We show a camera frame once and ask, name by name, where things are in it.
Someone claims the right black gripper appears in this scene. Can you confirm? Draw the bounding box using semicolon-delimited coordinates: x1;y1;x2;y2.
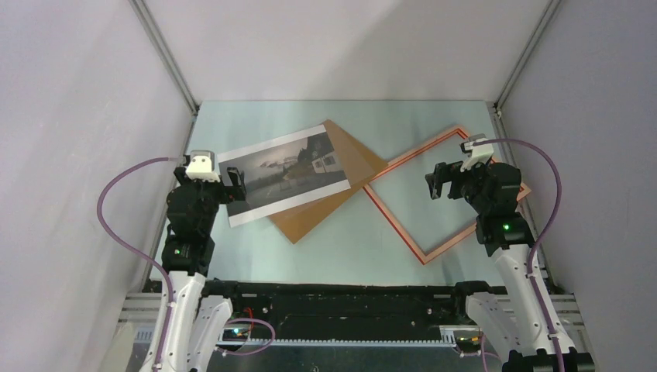
425;157;490;215

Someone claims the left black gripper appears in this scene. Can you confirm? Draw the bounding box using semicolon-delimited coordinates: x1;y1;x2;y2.
174;167;246;233

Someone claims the red wooden picture frame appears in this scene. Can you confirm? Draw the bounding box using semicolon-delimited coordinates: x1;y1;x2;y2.
363;126;532;266

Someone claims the landscape photo print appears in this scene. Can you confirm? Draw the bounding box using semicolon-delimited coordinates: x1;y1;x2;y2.
217;124;328;227

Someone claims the brown backing board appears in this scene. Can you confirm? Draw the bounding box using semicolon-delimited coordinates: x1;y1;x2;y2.
269;120;387;244

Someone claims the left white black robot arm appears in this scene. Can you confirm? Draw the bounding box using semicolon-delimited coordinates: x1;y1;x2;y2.
141;167;246;371

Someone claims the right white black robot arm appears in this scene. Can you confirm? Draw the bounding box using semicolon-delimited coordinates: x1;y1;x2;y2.
425;162;596;371

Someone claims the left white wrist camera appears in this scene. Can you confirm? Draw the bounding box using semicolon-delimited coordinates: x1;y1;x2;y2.
185;150;221;183

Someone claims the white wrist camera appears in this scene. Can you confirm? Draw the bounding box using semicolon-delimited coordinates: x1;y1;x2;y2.
460;134;494;173
185;150;221;183

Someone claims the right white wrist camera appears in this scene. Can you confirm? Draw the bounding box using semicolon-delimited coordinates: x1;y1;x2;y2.
460;134;494;173

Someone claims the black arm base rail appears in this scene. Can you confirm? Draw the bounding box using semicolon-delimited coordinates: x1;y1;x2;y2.
202;279;506;341

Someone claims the grey slotted cable duct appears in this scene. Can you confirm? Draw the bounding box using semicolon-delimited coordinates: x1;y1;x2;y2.
216;331;456;348

